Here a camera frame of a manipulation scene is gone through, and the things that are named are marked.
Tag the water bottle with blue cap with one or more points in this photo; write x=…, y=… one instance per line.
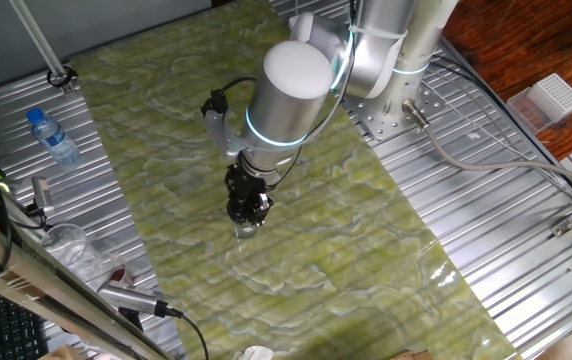
x=56, y=140

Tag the black camera stand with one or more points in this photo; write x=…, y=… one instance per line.
x=131, y=319
x=36, y=211

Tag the thin metal pole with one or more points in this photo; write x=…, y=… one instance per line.
x=41, y=42

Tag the clear glass jar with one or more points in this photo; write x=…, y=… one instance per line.
x=246, y=232

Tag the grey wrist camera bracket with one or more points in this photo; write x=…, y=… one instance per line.
x=223, y=135

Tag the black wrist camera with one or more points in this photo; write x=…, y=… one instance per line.
x=215, y=104

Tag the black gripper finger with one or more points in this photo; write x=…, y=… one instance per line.
x=235, y=210
x=262, y=207

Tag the white pipette tip box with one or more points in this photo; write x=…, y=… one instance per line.
x=558, y=95

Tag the small glass with brown liquid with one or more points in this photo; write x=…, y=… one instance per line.
x=118, y=275

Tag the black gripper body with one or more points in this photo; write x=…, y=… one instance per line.
x=246, y=182

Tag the silver depth camera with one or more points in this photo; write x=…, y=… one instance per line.
x=128, y=298
x=42, y=192

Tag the metal corner bracket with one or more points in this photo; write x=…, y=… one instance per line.
x=563, y=228

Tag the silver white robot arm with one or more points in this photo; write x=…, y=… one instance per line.
x=286, y=95

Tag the brown wooden block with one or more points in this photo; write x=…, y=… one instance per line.
x=411, y=355

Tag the white crumpled tissue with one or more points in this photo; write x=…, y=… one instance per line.
x=256, y=354

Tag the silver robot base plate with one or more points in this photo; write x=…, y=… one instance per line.
x=376, y=122

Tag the clear glass beaker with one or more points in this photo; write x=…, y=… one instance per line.
x=66, y=250

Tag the black keyboard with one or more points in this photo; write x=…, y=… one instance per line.
x=6, y=330

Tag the green marble pattern mat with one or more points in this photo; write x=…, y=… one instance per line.
x=341, y=275

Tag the small cardboard box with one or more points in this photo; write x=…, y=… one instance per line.
x=61, y=353

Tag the clear plastic box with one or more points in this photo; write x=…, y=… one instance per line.
x=523, y=112

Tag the aluminium frame beam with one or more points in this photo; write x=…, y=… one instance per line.
x=41, y=287

